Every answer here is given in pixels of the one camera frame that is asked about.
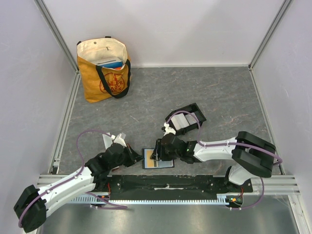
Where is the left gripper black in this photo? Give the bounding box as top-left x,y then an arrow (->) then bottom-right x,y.
110,143 -> 144,169

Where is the black leather card holder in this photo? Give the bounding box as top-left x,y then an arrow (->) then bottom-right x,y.
142,148 -> 174,169

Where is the black plastic card bin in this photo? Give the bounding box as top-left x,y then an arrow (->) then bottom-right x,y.
165,103 -> 206,136

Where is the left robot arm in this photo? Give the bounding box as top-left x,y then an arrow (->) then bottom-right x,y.
14,143 -> 144,233

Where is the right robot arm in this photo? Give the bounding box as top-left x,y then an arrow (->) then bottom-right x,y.
151,131 -> 276,192

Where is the stack of white cards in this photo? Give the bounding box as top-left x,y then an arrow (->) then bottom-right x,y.
171,113 -> 190,130

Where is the silver VIP card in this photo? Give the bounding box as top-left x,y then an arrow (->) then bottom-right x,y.
185,115 -> 197,125

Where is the clear acrylic rectangular block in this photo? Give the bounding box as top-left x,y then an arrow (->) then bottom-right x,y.
101,132 -> 120,170

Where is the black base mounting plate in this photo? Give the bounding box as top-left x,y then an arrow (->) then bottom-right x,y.
79,174 -> 254,201

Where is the orange canvas tote bag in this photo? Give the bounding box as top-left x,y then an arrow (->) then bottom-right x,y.
77,37 -> 131,103

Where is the blue book in bag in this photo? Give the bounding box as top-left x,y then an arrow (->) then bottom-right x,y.
95,57 -> 123,70

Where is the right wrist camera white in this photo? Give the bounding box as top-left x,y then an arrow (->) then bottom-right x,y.
161,122 -> 176,135

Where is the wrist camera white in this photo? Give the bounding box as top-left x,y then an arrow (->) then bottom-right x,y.
110,133 -> 127,147
161,122 -> 176,135

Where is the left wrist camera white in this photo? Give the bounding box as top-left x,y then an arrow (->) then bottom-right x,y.
110,133 -> 127,147

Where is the slotted cable duct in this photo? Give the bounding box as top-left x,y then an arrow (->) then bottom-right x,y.
68,193 -> 238,205

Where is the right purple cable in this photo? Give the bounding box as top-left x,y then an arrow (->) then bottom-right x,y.
165,111 -> 283,212

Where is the aluminium frame rail front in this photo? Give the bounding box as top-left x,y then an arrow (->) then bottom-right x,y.
36,175 -> 300,195

